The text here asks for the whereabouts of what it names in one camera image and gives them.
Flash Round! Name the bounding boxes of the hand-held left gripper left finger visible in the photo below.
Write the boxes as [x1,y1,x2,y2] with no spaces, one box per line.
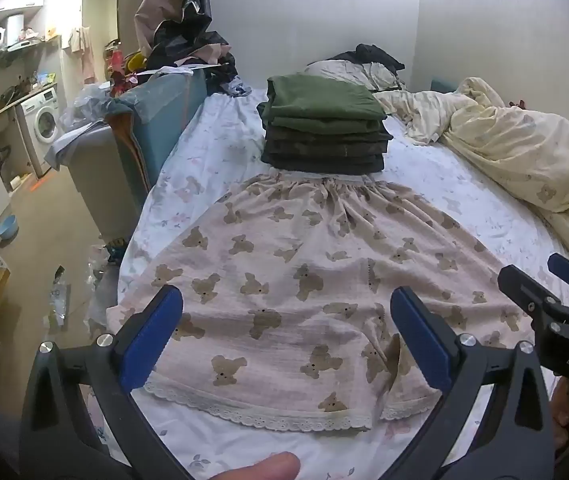
[19,285,195,480]

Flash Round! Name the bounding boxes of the stack of folded pants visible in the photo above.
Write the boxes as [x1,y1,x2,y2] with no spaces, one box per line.
[257,74,394,177]

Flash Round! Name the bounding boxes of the pile of hanging clothes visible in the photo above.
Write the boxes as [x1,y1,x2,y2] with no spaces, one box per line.
[134,0,239,97]

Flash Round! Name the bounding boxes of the clear plastic bottle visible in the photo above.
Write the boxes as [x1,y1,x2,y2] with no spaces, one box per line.
[48,265,73,332]

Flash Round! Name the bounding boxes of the pink bear print pants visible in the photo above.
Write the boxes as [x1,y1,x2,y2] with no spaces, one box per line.
[107,172,540,433]

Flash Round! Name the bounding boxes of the pink hanging towel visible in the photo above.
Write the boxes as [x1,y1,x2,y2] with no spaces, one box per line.
[68,26,96,85]

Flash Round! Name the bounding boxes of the teal padded board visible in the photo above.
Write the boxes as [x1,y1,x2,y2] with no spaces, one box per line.
[106,67,208,188]

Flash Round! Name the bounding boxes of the grey white pillow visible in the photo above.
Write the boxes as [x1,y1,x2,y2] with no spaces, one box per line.
[307,59,401,92]

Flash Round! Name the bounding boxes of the dark clothes heap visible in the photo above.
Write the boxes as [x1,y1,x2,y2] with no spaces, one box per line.
[331,43,405,73]

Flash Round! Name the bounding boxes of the white floral bed sheet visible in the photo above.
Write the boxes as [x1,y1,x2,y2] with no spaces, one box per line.
[107,85,569,480]

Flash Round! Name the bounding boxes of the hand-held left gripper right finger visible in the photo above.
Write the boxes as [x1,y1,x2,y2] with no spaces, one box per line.
[389,286,557,480]

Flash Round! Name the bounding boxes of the grey storage bin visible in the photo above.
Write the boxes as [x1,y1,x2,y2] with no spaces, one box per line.
[46,120,138,243]

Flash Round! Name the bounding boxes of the clear plastic bag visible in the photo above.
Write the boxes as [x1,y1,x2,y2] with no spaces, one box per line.
[58,84,112,132]

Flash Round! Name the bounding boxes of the cream bear print quilt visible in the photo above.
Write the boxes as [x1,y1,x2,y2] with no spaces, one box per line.
[377,77,569,268]

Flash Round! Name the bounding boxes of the white washing machine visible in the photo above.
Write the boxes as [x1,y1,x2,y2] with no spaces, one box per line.
[16,87,61,177]

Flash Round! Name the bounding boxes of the person's left hand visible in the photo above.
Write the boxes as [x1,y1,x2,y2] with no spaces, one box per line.
[212,451,301,480]

